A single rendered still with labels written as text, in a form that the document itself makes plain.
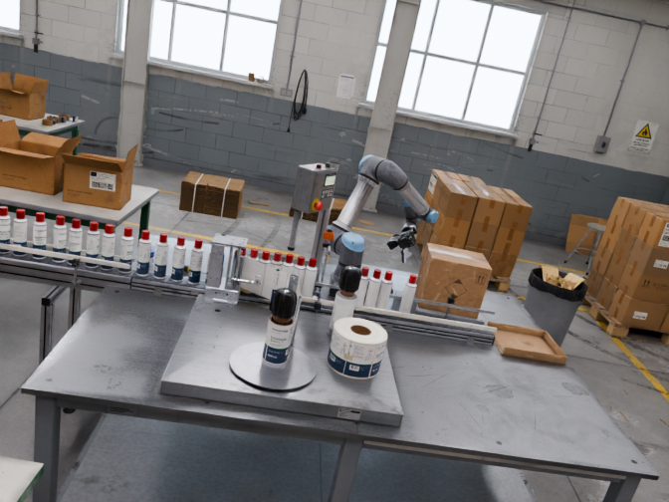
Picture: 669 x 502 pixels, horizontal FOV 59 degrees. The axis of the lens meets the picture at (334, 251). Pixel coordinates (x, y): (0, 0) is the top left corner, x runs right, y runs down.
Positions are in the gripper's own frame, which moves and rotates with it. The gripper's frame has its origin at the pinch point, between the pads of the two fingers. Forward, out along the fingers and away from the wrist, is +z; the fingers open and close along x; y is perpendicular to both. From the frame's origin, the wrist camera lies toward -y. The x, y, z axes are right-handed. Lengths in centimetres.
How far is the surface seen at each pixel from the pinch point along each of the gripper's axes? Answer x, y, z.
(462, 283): 19.7, 33.0, 17.1
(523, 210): 129, -18, -268
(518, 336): 55, 46, 21
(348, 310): -22, 18, 81
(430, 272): 6.6, 23.3, 20.4
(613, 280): 222, 31, -251
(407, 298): 2, 21, 46
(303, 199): -62, 7, 50
